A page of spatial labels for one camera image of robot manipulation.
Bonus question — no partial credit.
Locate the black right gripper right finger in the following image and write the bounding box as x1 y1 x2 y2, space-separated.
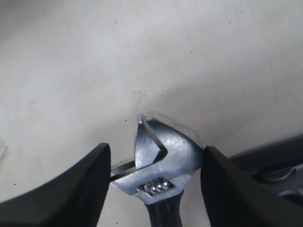
201 147 303 227

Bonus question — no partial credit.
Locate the black plastic tool case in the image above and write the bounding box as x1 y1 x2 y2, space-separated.
230 135 303 206

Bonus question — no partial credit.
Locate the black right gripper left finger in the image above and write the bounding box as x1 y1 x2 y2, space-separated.
0 143 111 227

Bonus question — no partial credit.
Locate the adjustable wrench black handle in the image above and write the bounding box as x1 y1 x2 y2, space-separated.
110 114 204 227

